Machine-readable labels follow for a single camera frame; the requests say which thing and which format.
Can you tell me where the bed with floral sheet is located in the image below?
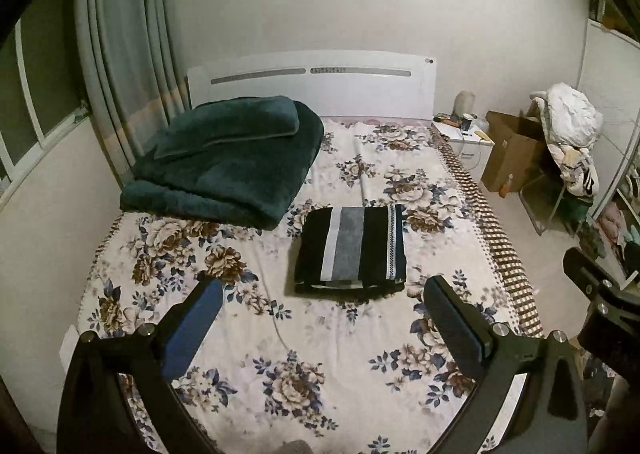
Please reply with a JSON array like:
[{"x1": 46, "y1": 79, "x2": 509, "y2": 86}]
[{"x1": 75, "y1": 116, "x2": 546, "y2": 454}]

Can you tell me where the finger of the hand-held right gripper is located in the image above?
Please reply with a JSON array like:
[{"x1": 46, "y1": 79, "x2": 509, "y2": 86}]
[{"x1": 562, "y1": 246, "x2": 640, "y2": 322}]

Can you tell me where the patterned clothes pile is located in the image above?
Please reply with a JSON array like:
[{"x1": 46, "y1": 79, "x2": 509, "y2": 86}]
[{"x1": 547, "y1": 141, "x2": 601, "y2": 197}]

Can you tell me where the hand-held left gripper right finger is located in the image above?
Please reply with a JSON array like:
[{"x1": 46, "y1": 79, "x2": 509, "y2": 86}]
[{"x1": 422, "y1": 275, "x2": 589, "y2": 454}]

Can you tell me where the white bed headboard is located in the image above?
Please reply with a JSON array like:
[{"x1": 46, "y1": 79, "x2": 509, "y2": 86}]
[{"x1": 186, "y1": 50, "x2": 437, "y2": 123}]

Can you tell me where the white nightstand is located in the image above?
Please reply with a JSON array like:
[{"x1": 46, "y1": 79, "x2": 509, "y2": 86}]
[{"x1": 431, "y1": 115, "x2": 497, "y2": 179}]

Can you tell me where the person's right forearm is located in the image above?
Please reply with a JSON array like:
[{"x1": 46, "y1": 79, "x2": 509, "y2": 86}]
[{"x1": 590, "y1": 374, "x2": 635, "y2": 454}]

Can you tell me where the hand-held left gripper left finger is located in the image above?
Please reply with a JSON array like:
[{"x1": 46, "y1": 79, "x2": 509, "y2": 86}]
[{"x1": 56, "y1": 276, "x2": 224, "y2": 454}]

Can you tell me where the brown cardboard box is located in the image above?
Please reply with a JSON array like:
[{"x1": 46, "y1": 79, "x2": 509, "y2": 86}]
[{"x1": 481, "y1": 110, "x2": 548, "y2": 193}]

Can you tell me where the grey green curtain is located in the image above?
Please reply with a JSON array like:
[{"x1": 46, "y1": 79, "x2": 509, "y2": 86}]
[{"x1": 75, "y1": 0, "x2": 193, "y2": 189}]

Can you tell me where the white wardrobe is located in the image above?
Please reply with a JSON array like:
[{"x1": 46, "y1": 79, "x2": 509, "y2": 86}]
[{"x1": 577, "y1": 16, "x2": 640, "y2": 215}]

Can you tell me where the small folded green blanket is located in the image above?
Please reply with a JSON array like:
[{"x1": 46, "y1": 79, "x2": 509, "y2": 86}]
[{"x1": 152, "y1": 95, "x2": 301, "y2": 161}]

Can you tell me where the dark green blanket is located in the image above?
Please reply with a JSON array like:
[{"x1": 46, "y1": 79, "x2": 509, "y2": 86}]
[{"x1": 119, "y1": 98, "x2": 325, "y2": 231}]

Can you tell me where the metal frame chair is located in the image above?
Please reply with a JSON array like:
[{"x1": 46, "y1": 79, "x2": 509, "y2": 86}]
[{"x1": 517, "y1": 174, "x2": 597, "y2": 237}]

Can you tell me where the dark striped garment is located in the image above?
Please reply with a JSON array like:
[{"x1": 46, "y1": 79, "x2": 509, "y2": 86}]
[{"x1": 285, "y1": 204, "x2": 408, "y2": 295}]

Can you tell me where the white framed window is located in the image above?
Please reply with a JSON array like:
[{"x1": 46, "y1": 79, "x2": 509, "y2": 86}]
[{"x1": 0, "y1": 18, "x2": 91, "y2": 185}]

